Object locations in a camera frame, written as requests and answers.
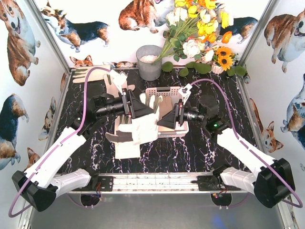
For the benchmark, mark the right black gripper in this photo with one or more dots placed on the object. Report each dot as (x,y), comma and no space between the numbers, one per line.
(177,114)

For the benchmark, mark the white grey cuff glove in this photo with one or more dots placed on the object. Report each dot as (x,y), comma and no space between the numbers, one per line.
(125,150)

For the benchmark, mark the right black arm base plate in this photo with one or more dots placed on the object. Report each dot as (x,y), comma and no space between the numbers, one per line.
(211,183)

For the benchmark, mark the white green glove back-left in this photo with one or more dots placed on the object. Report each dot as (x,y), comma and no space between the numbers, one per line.
(81,73)

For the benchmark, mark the white perforated storage basket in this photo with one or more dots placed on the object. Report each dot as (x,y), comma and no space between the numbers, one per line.
(173,93)

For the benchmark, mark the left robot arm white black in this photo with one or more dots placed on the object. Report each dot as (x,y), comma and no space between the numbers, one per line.
(38,184)

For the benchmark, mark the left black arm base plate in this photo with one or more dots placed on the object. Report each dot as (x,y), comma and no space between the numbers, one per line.
(102,183)

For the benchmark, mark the grey metal bucket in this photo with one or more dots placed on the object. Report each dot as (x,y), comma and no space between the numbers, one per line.
(149,64)

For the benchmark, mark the white grey striped glove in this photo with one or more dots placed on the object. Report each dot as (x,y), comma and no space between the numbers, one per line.
(140,130)

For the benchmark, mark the tan leather glove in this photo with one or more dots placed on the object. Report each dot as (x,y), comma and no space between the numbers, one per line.
(165,107)

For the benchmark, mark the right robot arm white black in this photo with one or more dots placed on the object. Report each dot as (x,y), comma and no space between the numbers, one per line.
(269,180)

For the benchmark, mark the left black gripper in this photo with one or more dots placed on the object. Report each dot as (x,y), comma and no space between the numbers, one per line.
(129,103)

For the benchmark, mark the artificial flower bouquet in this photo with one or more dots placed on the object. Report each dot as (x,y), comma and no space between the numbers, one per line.
(200,30)

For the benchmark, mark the white ribbed sunflower pot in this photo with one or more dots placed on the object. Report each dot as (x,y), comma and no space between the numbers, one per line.
(216,69)

